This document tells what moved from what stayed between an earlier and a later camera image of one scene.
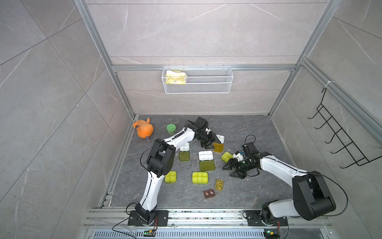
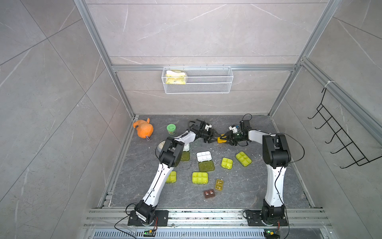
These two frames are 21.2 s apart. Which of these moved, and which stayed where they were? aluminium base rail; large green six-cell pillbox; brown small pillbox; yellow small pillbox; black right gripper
Moved: black right gripper
Stayed: aluminium base rail; yellow small pillbox; large green six-cell pillbox; brown small pillbox
